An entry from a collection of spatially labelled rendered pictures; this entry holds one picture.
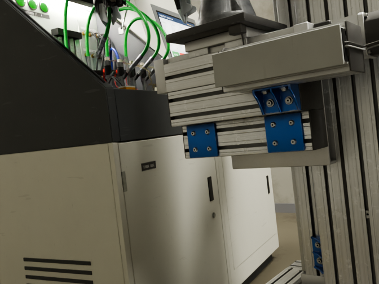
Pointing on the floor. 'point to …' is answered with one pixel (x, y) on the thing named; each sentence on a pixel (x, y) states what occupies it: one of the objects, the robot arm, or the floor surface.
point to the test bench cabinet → (67, 217)
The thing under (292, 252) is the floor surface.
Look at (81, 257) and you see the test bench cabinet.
